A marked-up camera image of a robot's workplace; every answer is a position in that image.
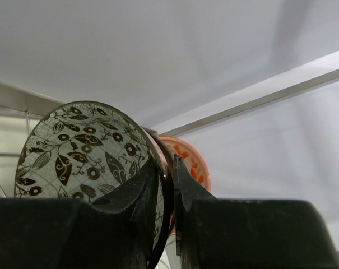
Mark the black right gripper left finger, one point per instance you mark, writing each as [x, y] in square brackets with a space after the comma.
[116, 231]

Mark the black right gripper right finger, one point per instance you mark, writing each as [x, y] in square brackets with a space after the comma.
[240, 233]

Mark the orange patterned bowl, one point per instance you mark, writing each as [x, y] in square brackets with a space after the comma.
[194, 163]

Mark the black white floral bowl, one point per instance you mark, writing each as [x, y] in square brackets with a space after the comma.
[85, 150]

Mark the stainless steel dish rack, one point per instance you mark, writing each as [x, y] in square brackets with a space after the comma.
[277, 138]

